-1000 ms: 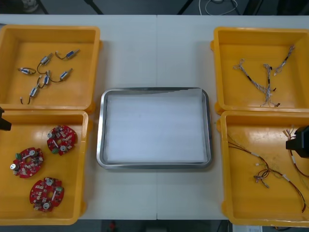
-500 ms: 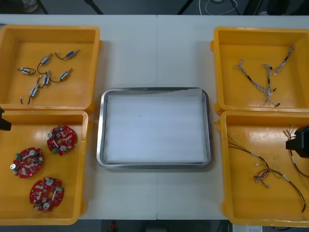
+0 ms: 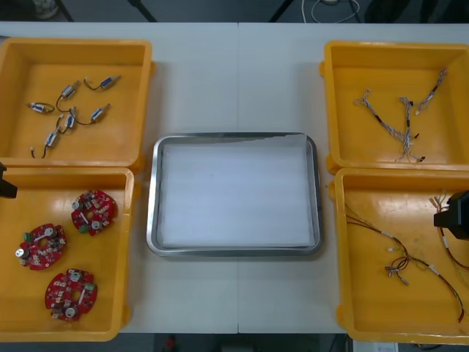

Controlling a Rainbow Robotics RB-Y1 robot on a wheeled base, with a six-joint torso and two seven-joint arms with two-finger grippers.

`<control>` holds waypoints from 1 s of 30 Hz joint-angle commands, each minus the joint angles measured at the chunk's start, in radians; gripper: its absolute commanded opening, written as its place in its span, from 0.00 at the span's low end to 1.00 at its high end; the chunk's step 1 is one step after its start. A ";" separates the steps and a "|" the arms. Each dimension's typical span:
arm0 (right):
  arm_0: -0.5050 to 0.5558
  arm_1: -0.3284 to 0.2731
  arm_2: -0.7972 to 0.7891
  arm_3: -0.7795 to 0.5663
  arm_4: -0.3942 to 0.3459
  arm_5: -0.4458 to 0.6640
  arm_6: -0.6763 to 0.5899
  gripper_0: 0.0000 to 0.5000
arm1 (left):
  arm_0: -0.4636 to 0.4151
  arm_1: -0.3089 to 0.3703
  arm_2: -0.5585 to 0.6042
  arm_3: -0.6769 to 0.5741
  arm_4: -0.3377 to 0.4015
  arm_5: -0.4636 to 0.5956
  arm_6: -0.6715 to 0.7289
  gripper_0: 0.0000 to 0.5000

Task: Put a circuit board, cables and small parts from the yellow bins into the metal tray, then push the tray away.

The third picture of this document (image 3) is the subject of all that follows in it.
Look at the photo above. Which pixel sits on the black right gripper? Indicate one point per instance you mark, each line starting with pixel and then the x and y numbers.
pixel 459 205

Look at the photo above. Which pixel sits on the black chair leg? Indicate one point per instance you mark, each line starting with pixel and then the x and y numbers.
pixel 143 10
pixel 282 9

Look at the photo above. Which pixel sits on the pile of metal solenoids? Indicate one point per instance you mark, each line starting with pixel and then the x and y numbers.
pixel 69 89

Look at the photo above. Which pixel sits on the round red circuit board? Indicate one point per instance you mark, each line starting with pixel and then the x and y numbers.
pixel 58 289
pixel 104 210
pixel 55 253

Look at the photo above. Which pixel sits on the yellow-orange plastic bin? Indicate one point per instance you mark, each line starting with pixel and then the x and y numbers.
pixel 110 256
pixel 366 311
pixel 366 73
pixel 110 146

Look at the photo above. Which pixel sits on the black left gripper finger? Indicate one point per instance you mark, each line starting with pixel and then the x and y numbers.
pixel 9 190
pixel 3 167

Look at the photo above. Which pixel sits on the steel tray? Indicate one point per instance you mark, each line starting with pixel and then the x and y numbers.
pixel 154 220

